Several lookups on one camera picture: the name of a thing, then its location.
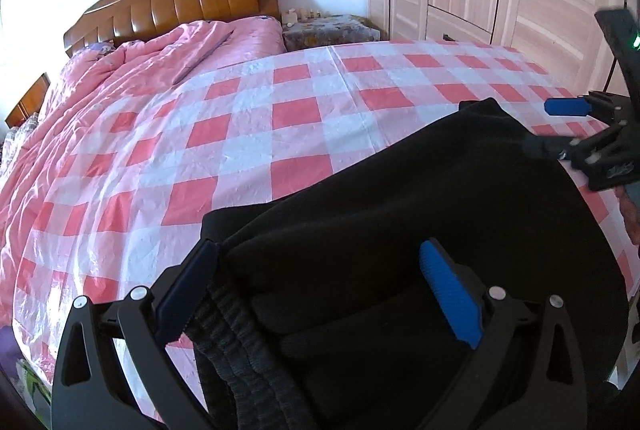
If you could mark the purple cloth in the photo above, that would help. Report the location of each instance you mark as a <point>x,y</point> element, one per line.
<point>12,342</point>

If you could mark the pink checked bed sheet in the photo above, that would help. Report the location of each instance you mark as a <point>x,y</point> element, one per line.
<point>250,109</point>

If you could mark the patterned grey pillow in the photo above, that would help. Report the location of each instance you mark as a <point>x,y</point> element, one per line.
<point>17,139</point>

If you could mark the black pants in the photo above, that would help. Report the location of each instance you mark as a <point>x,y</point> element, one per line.
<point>400,210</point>

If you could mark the pink quilt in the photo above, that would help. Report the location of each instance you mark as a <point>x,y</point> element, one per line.
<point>150,59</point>

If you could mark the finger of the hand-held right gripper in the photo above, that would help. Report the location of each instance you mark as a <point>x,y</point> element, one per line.
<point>565,106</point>
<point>545,147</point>

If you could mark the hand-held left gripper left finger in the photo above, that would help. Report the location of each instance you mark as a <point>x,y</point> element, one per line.
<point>187,282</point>

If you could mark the purple pillow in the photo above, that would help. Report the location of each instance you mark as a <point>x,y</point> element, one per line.
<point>102,48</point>

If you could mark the small white jar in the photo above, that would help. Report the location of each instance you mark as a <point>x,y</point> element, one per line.
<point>289,17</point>

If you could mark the wooden nightstand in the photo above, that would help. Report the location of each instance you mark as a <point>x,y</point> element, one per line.
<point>30,99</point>

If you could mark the nightstand with floral cloth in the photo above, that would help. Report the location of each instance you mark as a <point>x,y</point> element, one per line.
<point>330,32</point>

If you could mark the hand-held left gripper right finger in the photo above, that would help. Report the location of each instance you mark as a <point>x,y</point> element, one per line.
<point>450,290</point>

